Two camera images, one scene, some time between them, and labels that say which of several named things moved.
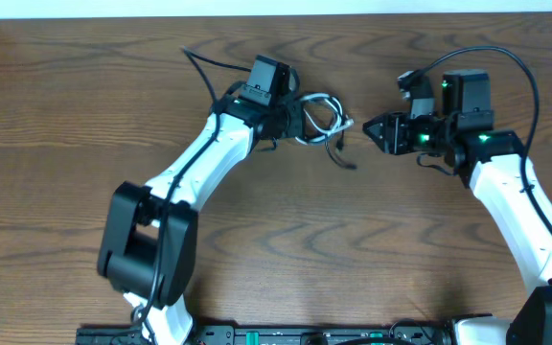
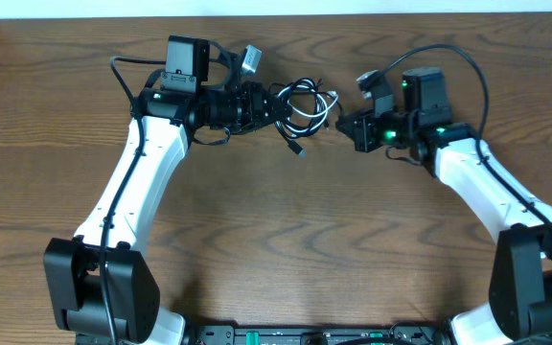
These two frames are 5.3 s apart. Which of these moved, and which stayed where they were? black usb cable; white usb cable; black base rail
Moved: black usb cable; white usb cable
Stayed: black base rail
